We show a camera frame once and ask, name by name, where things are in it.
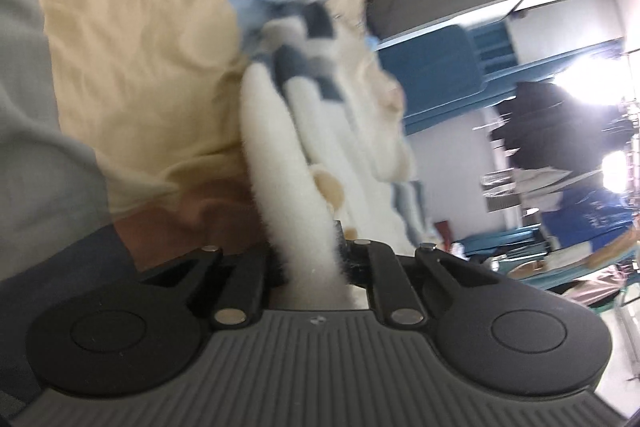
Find grey sleeve of person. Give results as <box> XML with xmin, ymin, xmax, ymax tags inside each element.
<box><xmin>1</xmin><ymin>0</ymin><xmax>134</xmax><ymax>415</ymax></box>

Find pastel patchwork quilt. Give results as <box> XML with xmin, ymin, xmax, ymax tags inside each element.
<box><xmin>37</xmin><ymin>0</ymin><xmax>417</xmax><ymax>273</ymax></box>

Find blue curtain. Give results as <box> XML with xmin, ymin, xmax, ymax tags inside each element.
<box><xmin>405</xmin><ymin>38</ymin><xmax>623</xmax><ymax>134</ymax></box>

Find black hanging garment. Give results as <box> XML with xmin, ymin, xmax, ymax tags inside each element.
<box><xmin>491</xmin><ymin>81</ymin><xmax>636</xmax><ymax>174</ymax></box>

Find cream and blue fluffy sweater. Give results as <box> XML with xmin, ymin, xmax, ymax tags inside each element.
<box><xmin>240</xmin><ymin>3</ymin><xmax>439</xmax><ymax>310</ymax></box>

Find blue white hanging jersey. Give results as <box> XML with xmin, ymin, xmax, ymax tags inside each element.
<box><xmin>540</xmin><ymin>188</ymin><xmax>639</xmax><ymax>251</ymax></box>

